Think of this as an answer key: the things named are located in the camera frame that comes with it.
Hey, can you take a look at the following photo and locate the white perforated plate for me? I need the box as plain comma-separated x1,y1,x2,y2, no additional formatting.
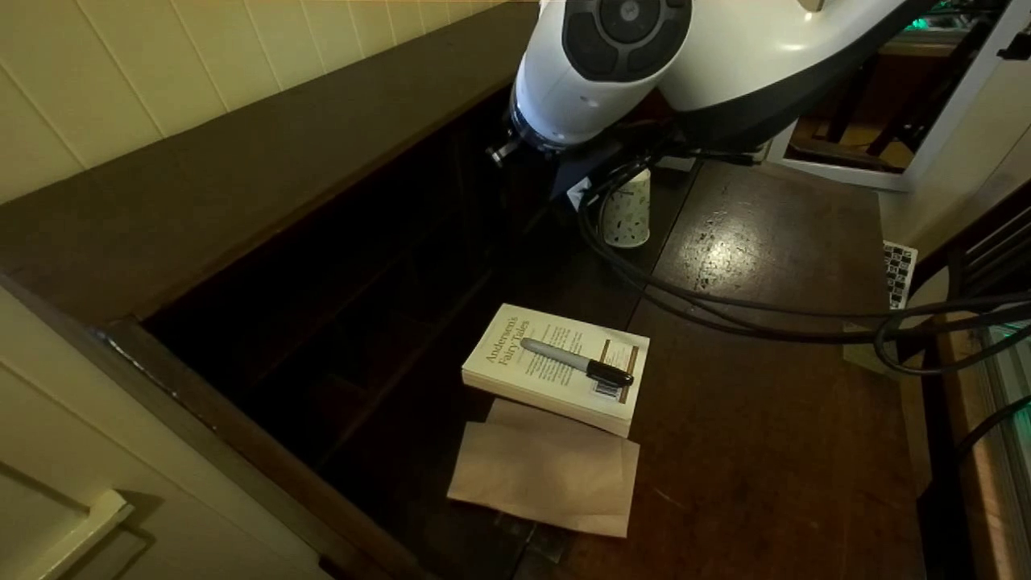
878,237,920,308

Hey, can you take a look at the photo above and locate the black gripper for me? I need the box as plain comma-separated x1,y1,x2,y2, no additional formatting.
486,125,646,207

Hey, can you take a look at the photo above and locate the black and silver pen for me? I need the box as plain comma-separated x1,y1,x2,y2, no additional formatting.
520,335,638,393

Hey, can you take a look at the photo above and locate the white room door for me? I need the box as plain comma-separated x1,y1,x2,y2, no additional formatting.
878,0,1031,250

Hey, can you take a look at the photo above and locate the light wooden stand table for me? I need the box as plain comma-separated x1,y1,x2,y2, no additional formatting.
784,24,977,179

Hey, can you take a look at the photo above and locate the speckled white paper cup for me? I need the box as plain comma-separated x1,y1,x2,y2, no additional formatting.
600,165,653,250

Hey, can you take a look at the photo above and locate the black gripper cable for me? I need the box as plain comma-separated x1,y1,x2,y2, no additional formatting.
567,159,1031,381

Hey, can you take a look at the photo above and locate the white cabinet with handle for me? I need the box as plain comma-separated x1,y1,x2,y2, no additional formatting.
0,285,326,580

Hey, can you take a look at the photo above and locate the dark wooden secretary desk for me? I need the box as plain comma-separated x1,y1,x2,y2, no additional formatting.
0,0,936,580

